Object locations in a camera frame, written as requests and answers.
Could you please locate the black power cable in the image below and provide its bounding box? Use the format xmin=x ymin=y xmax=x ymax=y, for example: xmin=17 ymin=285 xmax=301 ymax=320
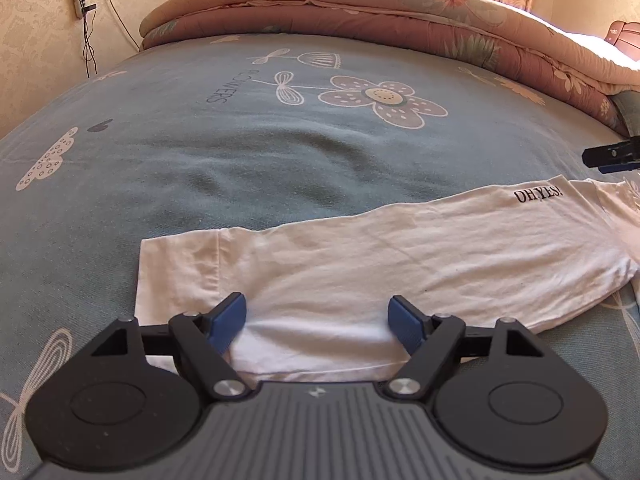
xmin=80 ymin=5 xmax=99 ymax=79

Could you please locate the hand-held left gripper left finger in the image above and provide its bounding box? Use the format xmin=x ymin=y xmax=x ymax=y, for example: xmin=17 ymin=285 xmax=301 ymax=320
xmin=89 ymin=291 xmax=250 ymax=403

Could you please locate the white long-sleeve shirt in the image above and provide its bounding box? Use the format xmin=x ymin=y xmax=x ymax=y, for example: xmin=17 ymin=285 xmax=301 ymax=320
xmin=135 ymin=174 xmax=640 ymax=378

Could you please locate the wooden headboard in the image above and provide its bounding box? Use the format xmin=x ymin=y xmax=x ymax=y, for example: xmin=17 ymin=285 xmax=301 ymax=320
xmin=605 ymin=20 xmax=640 ymax=63

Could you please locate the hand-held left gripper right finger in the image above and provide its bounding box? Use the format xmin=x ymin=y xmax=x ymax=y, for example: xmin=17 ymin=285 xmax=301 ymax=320
xmin=384 ymin=295 xmax=548 ymax=403

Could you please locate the pink floral quilt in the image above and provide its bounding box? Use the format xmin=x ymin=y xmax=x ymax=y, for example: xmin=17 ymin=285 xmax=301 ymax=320
xmin=139 ymin=0 xmax=640 ymax=136

